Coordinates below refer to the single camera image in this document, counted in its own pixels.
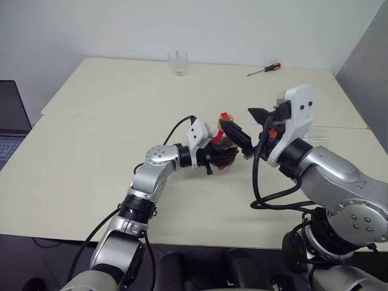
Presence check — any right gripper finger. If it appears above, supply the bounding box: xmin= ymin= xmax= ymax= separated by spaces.
xmin=219 ymin=119 xmax=258 ymax=161
xmin=247 ymin=107 xmax=275 ymax=125

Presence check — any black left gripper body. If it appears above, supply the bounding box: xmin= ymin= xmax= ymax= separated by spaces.
xmin=196 ymin=144 xmax=217 ymax=176

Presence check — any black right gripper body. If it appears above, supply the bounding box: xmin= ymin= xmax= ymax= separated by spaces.
xmin=256 ymin=101 xmax=293 ymax=161

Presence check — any drink bottle with red label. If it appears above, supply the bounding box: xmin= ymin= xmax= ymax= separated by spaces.
xmin=210 ymin=112 xmax=240 ymax=172

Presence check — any red and black screwdriver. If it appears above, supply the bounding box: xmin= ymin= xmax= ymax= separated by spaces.
xmin=247 ymin=62 xmax=283 ymax=77

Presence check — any clear glass tumbler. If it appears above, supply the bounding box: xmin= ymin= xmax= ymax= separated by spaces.
xmin=167 ymin=49 xmax=189 ymax=77

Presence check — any grey partition panel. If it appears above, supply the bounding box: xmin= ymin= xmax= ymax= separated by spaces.
xmin=332 ymin=0 xmax=388 ymax=130

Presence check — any dark rounded shape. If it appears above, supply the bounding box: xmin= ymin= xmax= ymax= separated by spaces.
xmin=159 ymin=252 xmax=186 ymax=291
xmin=226 ymin=248 xmax=268 ymax=291

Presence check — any dark laptop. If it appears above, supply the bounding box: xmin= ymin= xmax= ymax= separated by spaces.
xmin=0 ymin=79 xmax=33 ymax=170

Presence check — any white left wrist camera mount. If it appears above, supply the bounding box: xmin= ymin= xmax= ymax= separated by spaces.
xmin=185 ymin=119 xmax=213 ymax=168

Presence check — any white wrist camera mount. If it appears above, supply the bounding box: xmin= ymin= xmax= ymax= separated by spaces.
xmin=185 ymin=119 xmax=213 ymax=168
xmin=266 ymin=84 xmax=316 ymax=168

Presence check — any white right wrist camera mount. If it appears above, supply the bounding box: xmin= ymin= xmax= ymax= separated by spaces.
xmin=266 ymin=84 xmax=316 ymax=168

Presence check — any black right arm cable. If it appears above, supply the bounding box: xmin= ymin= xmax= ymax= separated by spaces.
xmin=250 ymin=116 xmax=319 ymax=212

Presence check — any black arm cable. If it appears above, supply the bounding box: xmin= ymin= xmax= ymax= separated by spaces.
xmin=250 ymin=116 xmax=319 ymax=212
xmin=68 ymin=114 xmax=198 ymax=291

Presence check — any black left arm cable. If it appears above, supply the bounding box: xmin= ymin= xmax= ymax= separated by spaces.
xmin=68 ymin=114 xmax=198 ymax=291

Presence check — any black floor cable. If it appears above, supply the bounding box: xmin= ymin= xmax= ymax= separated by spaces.
xmin=32 ymin=237 xmax=63 ymax=249

